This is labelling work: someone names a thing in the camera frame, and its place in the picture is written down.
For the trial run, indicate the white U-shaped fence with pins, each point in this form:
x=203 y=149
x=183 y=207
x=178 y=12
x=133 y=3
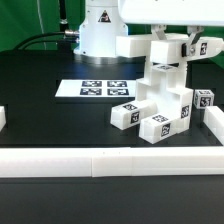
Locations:
x=77 y=140

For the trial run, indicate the white chair back frame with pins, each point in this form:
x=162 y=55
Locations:
x=167 y=51

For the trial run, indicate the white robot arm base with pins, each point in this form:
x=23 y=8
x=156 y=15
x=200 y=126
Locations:
x=98 y=33

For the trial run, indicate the white tag plate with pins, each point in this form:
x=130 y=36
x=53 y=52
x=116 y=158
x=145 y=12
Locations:
x=96 y=88

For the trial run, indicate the white chair seat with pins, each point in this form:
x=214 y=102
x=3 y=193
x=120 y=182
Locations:
x=165 y=85

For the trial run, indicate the white tagged cube far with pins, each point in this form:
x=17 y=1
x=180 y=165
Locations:
x=203 y=98

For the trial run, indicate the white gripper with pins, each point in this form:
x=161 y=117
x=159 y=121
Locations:
x=196 y=13

